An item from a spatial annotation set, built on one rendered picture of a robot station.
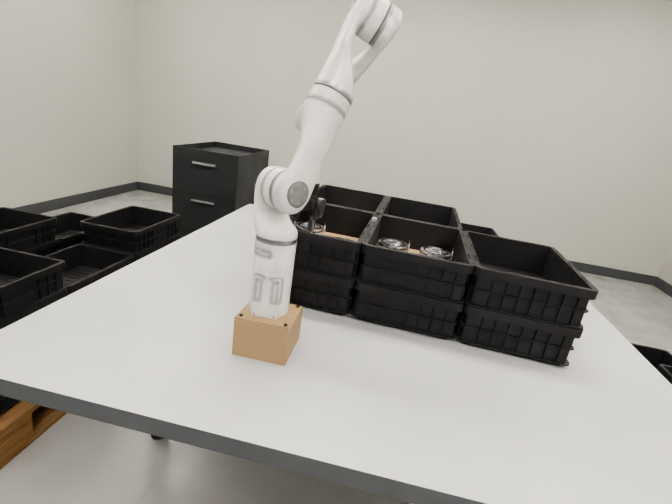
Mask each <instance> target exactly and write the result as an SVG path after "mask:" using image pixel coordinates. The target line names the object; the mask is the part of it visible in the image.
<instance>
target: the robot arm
mask: <svg viewBox="0 0 672 504"><path fill-rule="evenodd" d="M401 21H402V11H401V10H400V9H399V8H398V7H397V6H395V5H394V4H393V3H391V2H390V1H388V0H354V1H353V2H352V4H351V7H350V9H349V11H348V12H347V15H346V18H345V20H344V22H343V25H342V27H341V29H340V32H339V34H338V36H337V39H336V41H335V43H334V46H333V48H332V50H331V52H330V54H329V56H328V58H327V60H326V62H325V64H324V66H323V67H322V69H321V71H320V73H319V75H318V77H317V78H316V80H315V82H314V84H313V86H312V88H311V90H310V92H309V94H308V96H307V98H306V100H305V102H304V103H303V104H302V105H301V106H300V107H299V108H298V110H297V112H296V115H295V125H296V127H297V129H298V130H299V131H301V138H300V143H299V146H298V149H297V151H296V153H295V155H294V157H293V160H292V161H291V163H290V165H289V167H288V168H284V167H280V166H269V167H266V168H265V169H264V170H262V172H261V173H260V174H259V176H258V178H257V181H256V185H255V193H254V214H253V222H254V227H255V230H256V238H255V249H254V259H253V270H252V280H251V291H250V303H249V310H250V312H251V315H253V316H258V317H264V318H269V319H275V320H277V319H278V318H279V317H282V316H285V315H286V314H287V313H288V310H289V302H290V293H291V285H292V277H293V269H294V261H295V253H296V245H297V237H298V232H297V229H296V223H297V221H296V220H297V218H298V215H300V213H301V211H305V210H306V211H308V213H309V217H310V219H309V222H308V231H309V232H313V230H314V229H315V222H316V219H318V218H322V215H323V212H324V208H325V205H326V202H327V201H326V200H325V199H323V198H318V193H319V187H320V179H321V168H322V165H323V163H324V160H325V158H326V156H327V153H328V151H329V149H330V147H331V145H332V143H333V140H334V138H335V136H336V134H337V132H338V130H339V128H340V126H341V124H342V123H343V121H344V119H345V117H346V115H347V113H348V111H349V109H350V107H351V105H352V103H353V99H354V83H355V82H356V81H357V80H358V79H359V78H360V77H361V75H362V74H363V73H364V72H365V71H366V70H367V69H368V68H369V67H370V65H371V64H372V63H373V62H374V61H375V60H376V58H377V57H378V56H379V55H380V54H381V53H382V51H383V50H384V49H385V48H386V47H387V45H388V44H389V43H390V41H391V40H392V39H393V38H394V35H395V34H396V32H397V30H398V29H399V26H400V24H401ZM355 35H356V36H357V37H358V38H360V39H361V40H363V41H364V42H366V43H368V44H369V46H368V47H367V48H366V49H365V50H364V51H363V52H362V53H360V54H359V55H357V56H356V57H354V58H352V47H353V41H354V37H355ZM316 203H317V204H318V205H317V208H316V210H315V204H316Z"/></svg>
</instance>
